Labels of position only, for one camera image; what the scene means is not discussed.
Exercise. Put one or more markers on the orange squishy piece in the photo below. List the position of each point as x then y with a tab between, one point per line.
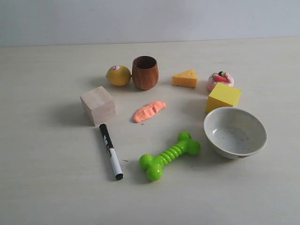
148	111

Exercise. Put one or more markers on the brown wooden cup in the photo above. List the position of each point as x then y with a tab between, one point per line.
145	73

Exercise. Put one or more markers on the yellow lemon with sticker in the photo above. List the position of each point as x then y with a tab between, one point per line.
118	75

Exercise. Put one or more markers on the light wooden cube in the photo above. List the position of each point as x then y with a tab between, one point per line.
98	105

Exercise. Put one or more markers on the yellow cheese wedge toy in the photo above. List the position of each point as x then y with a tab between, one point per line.
185	79

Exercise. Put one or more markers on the green bone chew toy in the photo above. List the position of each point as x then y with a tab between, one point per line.
154	165

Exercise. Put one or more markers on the black and white marker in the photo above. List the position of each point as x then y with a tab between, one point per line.
118	173

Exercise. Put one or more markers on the yellow foam cube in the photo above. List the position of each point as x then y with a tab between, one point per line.
223	96

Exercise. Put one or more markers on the pink toy cake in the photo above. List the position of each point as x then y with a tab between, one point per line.
220	77

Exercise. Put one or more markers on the white ceramic bowl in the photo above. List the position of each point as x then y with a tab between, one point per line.
234	133

